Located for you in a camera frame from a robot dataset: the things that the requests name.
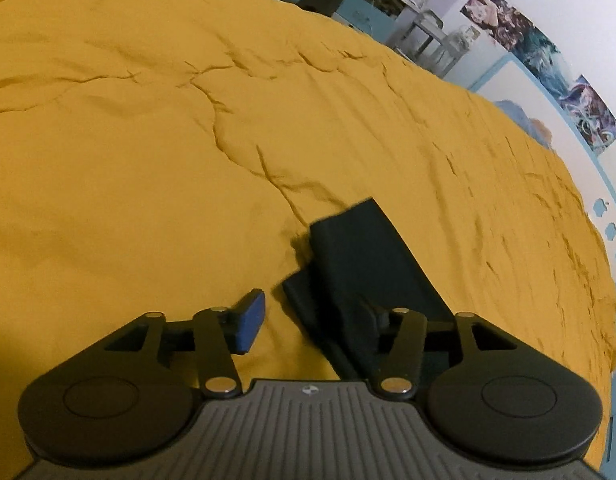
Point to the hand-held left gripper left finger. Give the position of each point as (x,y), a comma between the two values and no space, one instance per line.
(251,321)

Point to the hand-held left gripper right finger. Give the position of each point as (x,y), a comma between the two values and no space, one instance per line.
(405,347)

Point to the black pants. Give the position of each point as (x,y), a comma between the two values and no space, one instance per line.
(368,265)

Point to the yellow blanket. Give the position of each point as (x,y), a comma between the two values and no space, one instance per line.
(153,160)

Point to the white and blue headboard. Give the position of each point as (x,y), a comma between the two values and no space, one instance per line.
(577,160)

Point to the blue pillow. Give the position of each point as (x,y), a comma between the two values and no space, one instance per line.
(530,122)

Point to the dark desk with blue drawers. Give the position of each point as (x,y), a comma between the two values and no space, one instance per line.
(368,7)

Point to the wall poster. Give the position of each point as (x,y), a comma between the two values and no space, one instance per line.
(542,55)

